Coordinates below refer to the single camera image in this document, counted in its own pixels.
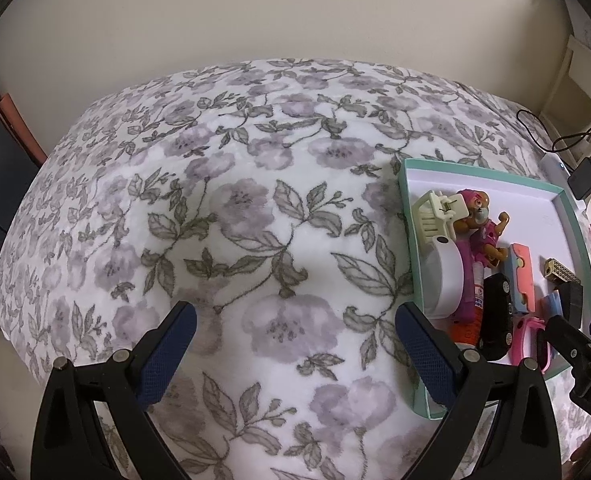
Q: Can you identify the black power adapter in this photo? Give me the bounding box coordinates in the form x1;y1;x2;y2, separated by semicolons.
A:
555;282;583;327

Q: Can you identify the pink smart watch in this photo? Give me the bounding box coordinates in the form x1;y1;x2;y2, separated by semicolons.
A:
508;314;551;373

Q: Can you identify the gold black patterned harmonica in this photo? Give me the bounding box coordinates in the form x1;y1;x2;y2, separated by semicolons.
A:
543;258;581;284

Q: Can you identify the black toy car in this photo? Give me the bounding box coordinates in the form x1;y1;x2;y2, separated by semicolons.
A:
478;273;512;361

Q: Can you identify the blue orange small box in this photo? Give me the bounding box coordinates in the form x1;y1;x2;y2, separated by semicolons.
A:
503;243;535;314

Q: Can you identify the orange glue bottle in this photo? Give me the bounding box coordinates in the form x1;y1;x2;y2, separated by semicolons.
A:
451;262;484;348

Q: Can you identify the cream plastic hair claw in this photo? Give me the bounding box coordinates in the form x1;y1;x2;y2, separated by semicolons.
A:
411;191;469;246

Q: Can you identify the blue orange carrot knife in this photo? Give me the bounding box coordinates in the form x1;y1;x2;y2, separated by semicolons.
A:
541;290;563;321

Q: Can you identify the purple plastic stick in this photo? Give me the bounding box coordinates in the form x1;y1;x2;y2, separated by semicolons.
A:
454;240;475;322

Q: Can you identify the teal white tray box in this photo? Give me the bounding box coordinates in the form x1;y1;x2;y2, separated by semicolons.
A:
399;158;591;330

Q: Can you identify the black plugged adapter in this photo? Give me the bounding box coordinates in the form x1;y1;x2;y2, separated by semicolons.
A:
568;157;591;200

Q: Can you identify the white power strip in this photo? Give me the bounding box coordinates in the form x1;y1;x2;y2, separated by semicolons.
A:
539;153;570;188

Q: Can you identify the white wooden shelf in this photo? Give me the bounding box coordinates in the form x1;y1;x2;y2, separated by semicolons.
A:
539;35;591;168

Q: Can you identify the floral grey white blanket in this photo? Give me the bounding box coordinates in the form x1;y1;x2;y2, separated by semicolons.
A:
0;58;545;479

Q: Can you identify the black cable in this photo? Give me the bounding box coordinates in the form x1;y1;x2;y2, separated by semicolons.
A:
515;108;591;162

